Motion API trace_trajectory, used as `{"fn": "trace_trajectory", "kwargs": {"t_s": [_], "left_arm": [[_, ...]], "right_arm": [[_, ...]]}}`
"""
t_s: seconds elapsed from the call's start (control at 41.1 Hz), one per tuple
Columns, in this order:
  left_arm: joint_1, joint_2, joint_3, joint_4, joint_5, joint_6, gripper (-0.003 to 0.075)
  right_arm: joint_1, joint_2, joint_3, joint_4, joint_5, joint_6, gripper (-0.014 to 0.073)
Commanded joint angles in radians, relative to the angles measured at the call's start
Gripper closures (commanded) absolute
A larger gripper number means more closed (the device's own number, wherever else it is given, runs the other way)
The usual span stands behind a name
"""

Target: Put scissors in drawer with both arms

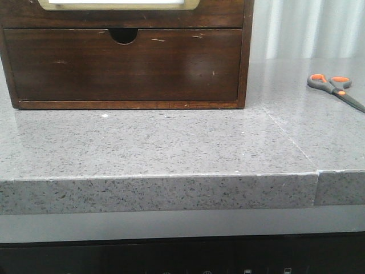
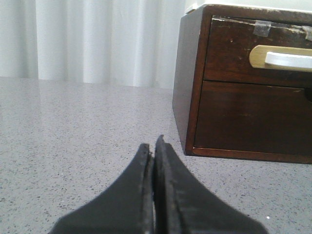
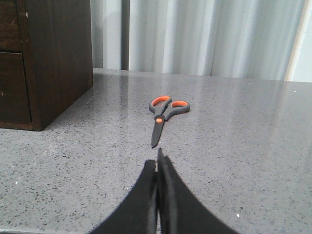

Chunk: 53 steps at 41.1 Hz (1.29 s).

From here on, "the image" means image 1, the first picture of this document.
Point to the grey orange scissors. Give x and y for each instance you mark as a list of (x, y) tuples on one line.
[(335, 86)]

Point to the wooden drawer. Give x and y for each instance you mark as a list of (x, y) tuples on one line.
[(208, 14), (87, 64)]

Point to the dark wooden drawer cabinet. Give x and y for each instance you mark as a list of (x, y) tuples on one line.
[(124, 36)]

